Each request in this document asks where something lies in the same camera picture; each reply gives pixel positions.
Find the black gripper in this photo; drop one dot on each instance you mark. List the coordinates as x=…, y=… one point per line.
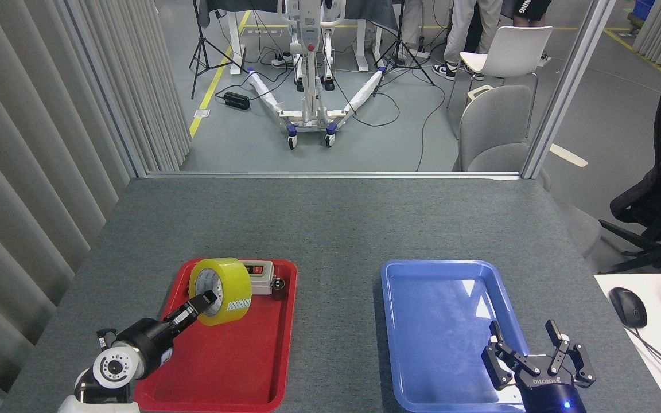
x=150, y=344
x=551, y=396

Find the yellow tape roll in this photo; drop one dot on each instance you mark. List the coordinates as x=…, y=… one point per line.
x=233, y=275

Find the red plastic tray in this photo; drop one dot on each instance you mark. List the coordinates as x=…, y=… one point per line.
x=238, y=367

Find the black computer mouse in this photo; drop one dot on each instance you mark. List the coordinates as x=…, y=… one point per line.
x=629, y=307

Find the blue plastic tray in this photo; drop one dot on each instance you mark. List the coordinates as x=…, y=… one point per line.
x=434, y=344

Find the white desk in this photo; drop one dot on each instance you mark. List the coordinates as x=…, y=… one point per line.
x=657, y=321

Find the white floor label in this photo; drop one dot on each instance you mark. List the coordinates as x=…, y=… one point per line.
x=202, y=113

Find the black power box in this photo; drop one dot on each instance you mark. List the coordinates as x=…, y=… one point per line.
x=236, y=101

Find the white stand on wheels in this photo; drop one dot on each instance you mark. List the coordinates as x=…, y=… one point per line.
x=310, y=109

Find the grey upholstered chair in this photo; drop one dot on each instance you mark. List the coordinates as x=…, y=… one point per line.
x=494, y=126

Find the black tripod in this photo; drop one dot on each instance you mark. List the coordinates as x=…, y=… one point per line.
x=201, y=49
x=400, y=51

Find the white plastic chair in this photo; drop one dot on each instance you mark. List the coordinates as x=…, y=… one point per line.
x=514, y=49

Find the dark table with white legs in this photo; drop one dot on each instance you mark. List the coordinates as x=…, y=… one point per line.
x=365, y=10

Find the person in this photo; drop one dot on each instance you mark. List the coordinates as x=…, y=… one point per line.
x=528, y=10
x=462, y=28

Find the blue bin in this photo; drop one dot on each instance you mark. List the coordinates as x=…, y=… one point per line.
x=644, y=8

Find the grey push button switch box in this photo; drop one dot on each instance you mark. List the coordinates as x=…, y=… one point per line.
x=263, y=284

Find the black round knob switch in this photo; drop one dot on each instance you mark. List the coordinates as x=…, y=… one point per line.
x=278, y=289

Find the silver frame post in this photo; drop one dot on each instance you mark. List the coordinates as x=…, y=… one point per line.
x=566, y=92

